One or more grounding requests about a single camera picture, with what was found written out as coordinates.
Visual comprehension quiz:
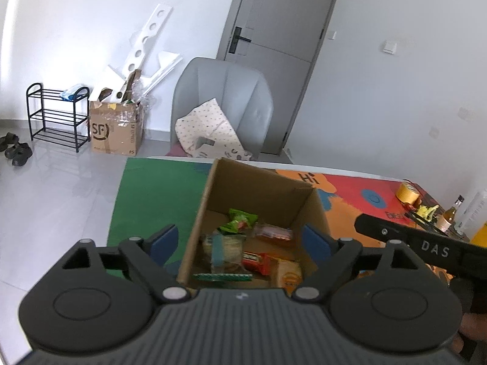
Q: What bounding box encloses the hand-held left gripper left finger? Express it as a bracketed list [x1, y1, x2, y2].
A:
[61, 225, 191, 307]

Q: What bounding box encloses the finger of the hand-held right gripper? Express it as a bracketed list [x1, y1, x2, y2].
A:
[356, 214, 409, 246]

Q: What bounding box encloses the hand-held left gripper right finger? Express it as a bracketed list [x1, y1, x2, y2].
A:
[291, 225, 423, 301]

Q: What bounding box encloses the yellow cake packet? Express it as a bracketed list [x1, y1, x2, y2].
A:
[270, 256, 305, 290]

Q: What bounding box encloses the clear brown packet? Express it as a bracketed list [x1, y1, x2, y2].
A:
[253, 224, 293, 241]

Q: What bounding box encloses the teal band rice cracker packet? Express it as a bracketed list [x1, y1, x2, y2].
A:
[192, 234, 254, 284]

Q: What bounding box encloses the red and blue snack packet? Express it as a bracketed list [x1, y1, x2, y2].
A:
[241, 251, 272, 276]

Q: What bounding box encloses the bright green candy packet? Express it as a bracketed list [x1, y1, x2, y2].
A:
[221, 208, 259, 234]

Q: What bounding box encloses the person's right hand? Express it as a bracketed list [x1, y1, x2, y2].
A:
[451, 312, 487, 362]

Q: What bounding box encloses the small glass bottle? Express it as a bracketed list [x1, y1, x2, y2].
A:
[437, 195, 465, 233]

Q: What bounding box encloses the large orange juice bottle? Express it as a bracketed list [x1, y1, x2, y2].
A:
[470, 224, 487, 245]

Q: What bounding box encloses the yellow tape roll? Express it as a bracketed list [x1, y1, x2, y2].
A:
[396, 182, 421, 204]

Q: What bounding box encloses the yellow-green wrapper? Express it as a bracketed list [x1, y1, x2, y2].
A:
[416, 204, 440, 220]

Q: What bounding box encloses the colourful cartoon table mat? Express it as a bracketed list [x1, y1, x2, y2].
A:
[107, 158, 487, 278]

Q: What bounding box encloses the patterned cushion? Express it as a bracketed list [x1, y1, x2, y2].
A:
[175, 99, 254, 161]

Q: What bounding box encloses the printed brown cardboard box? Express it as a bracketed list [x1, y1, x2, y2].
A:
[89, 69, 144, 156]

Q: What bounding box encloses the black shoe rack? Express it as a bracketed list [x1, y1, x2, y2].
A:
[26, 83, 91, 153]

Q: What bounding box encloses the dark slipper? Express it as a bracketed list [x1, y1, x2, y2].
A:
[0, 132, 20, 151]
[5, 142, 33, 167]

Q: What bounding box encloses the grey chair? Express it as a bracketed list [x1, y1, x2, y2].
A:
[164, 57, 275, 162]

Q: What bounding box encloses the plain white foam board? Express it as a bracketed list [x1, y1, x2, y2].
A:
[142, 50, 183, 94]

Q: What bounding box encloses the blue item on rack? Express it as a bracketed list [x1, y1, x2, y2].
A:
[61, 84, 85, 102]

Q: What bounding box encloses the grey door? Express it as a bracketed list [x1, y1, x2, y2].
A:
[217, 0, 343, 156]

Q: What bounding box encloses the white holed foam board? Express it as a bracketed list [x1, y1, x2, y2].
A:
[107, 4, 173, 103]

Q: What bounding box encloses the black wire rack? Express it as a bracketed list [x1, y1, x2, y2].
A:
[405, 209, 472, 241]

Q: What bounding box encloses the black door handle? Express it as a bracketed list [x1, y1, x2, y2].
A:
[227, 26, 252, 54]

